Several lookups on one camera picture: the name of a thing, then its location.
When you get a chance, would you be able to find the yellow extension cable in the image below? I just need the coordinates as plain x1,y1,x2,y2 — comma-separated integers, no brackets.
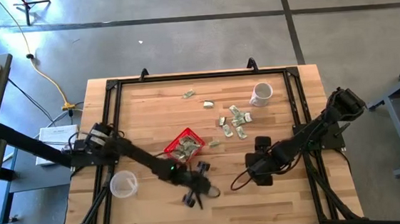
0,0,78,118

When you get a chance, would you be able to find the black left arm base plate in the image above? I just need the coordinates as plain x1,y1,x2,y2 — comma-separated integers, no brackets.
68,136,123,169

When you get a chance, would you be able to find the white ceramic mug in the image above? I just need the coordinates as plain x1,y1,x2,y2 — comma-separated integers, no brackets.
247,81,275,109

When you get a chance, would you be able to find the thin black floor cable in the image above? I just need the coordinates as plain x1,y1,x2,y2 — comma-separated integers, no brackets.
6,75,57,131

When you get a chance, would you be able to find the clear plastic cup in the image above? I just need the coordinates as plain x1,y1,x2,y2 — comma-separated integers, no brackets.
108,168,140,200

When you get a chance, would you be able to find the black tripod stand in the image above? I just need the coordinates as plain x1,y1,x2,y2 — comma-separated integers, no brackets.
11,0,53,28

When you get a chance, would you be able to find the red plastic slotted basket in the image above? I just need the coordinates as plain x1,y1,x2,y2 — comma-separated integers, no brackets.
161,126,207,165

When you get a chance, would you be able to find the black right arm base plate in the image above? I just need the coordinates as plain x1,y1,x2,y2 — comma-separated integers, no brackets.
292,119,353,154

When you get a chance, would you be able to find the black desk support beam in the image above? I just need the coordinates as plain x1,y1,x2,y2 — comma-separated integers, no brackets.
0,116,75,174

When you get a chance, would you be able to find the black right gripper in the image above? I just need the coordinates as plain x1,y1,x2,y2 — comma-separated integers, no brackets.
243,134,280,189

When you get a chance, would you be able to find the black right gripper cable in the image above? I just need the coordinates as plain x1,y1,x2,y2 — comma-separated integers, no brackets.
228,167,255,192

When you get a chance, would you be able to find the blue grey desk base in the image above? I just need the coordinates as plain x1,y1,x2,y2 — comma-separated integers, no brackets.
0,143,76,224

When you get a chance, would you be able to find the grey metal table frame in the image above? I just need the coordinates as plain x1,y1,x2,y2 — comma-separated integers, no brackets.
362,58,400,180

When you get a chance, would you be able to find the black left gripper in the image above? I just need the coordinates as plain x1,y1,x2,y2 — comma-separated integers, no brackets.
177,160,215,209

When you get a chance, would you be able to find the black arched frame bracket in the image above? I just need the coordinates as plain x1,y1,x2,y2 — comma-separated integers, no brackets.
245,56,260,74
138,67,150,83

